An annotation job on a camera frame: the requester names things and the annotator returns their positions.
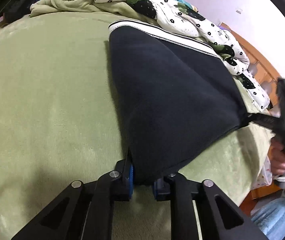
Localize wooden bed frame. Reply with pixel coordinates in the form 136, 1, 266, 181
0, 0, 285, 208

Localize black garment on headboard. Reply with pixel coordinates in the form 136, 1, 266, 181
3, 0, 36, 23

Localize white floral quilt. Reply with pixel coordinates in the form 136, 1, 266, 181
29, 0, 272, 113

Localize black pants with white stripe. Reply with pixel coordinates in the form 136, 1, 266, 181
108, 20, 248, 185

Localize green fleece bed sheet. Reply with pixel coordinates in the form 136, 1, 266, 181
0, 11, 272, 239

